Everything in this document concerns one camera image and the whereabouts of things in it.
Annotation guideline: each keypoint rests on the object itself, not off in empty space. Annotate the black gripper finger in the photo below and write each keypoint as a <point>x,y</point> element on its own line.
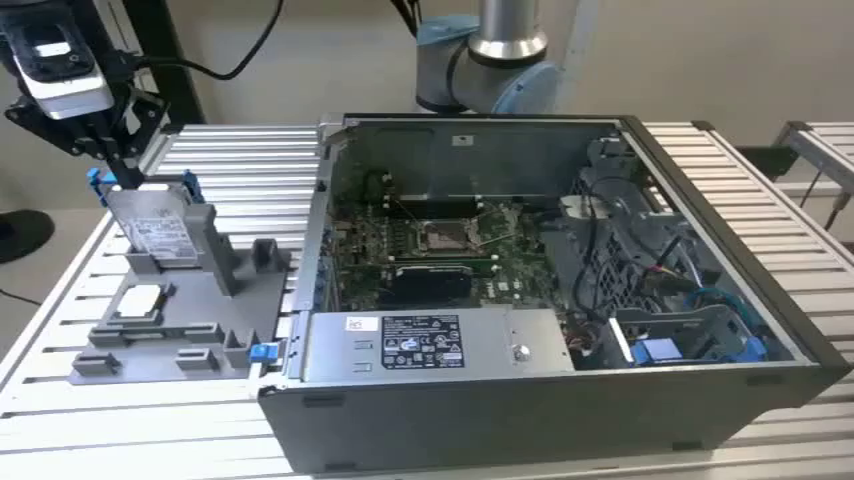
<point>127,172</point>

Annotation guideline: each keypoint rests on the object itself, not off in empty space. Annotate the hard disk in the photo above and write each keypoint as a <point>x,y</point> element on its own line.
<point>156,225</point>

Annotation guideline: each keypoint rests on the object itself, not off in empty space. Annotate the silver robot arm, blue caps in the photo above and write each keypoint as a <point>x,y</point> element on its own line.
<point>461,65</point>

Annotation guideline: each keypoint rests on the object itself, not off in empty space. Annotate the grey metal disk bay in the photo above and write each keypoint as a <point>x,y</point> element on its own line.
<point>621,280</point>

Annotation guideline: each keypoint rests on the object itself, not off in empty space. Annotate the black round stand base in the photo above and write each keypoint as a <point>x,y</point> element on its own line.
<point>23,235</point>

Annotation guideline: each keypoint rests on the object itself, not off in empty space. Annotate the silver CPU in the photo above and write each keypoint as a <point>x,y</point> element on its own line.
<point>140,301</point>

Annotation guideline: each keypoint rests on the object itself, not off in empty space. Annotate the grey parts rack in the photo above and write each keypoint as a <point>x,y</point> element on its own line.
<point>220,300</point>

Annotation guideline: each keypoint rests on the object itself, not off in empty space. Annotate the blue case latch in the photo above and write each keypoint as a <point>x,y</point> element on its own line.
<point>262,352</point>

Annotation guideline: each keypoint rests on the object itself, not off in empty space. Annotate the locking lever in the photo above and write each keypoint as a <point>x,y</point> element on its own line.
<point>413,212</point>

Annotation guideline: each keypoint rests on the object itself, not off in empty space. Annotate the silver power supply unit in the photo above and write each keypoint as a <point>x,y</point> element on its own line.
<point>334,345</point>

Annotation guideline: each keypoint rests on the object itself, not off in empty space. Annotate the CPU socket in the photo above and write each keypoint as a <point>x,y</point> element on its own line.
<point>443,235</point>

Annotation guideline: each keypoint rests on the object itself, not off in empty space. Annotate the black graphics card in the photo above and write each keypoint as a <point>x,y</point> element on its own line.
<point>430,287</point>

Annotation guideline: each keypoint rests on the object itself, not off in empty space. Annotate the green motherboard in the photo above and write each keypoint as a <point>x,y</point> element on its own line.
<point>514,250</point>

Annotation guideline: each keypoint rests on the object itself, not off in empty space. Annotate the black open PC case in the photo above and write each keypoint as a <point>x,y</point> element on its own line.
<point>507,425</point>

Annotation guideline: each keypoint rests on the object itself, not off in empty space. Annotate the blue carrier in bay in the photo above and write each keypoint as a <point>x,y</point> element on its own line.
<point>657,351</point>

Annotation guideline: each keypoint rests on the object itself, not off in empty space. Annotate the metal slat side table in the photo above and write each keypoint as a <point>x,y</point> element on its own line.
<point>824,145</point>

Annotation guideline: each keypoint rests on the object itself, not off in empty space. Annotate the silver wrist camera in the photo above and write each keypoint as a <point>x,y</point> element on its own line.
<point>63,95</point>

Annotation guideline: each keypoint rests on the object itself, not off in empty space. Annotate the black upright post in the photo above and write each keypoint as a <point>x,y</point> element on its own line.
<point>176,40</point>

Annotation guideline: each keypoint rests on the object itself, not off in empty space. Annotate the black table bracket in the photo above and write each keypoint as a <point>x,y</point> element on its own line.
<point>767,160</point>

